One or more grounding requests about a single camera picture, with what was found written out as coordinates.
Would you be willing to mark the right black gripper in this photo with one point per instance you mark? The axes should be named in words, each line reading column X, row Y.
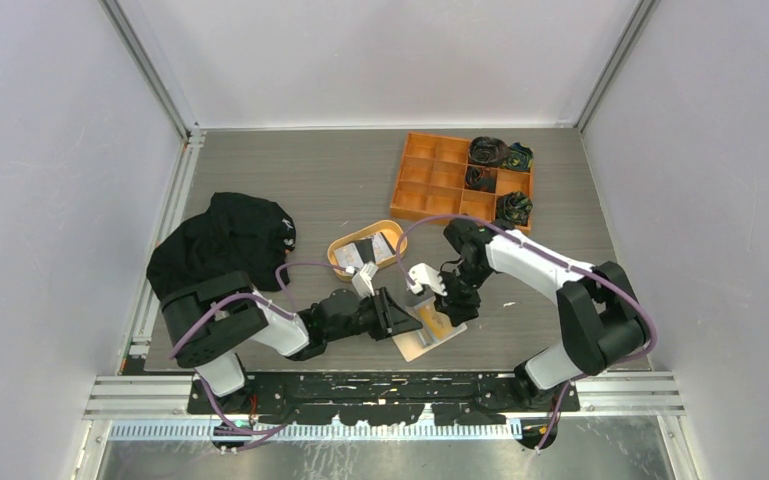
column 458, row 308

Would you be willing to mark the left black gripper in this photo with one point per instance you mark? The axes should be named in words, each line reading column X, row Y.
column 391, row 318

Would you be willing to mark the beige leather card holder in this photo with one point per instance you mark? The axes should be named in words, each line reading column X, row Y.
column 415, row 344

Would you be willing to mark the silver credit card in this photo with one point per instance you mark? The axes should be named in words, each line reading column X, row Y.
column 348, row 256

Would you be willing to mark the yellow oval tray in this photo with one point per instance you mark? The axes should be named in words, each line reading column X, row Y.
column 391, row 229

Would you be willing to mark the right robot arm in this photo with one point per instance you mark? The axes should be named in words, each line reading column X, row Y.
column 599, row 316

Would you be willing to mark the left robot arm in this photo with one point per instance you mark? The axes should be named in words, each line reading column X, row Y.
column 207, row 321

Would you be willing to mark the dark rolled tie middle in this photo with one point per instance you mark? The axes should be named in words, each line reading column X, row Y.
column 481, row 179

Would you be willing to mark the dark rolled tie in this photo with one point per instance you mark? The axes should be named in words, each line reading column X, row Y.
column 481, row 179
column 488, row 151

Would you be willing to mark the orange compartment organizer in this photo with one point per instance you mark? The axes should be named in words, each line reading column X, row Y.
column 430, row 181

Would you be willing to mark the dark rolled tie top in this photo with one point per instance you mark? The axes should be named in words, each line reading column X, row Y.
column 488, row 151

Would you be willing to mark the green patterned rolled tie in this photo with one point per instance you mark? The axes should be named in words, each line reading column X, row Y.
column 520, row 158

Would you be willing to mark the black cloth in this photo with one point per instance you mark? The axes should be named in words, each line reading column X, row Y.
column 237, row 232

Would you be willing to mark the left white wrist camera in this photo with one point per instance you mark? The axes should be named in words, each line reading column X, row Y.
column 362, row 279

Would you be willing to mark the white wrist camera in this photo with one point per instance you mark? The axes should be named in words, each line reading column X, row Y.
column 362, row 279
column 422, row 276

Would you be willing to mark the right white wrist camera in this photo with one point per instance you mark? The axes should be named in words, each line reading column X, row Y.
column 422, row 276

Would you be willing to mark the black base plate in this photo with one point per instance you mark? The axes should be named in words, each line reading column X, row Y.
column 389, row 398

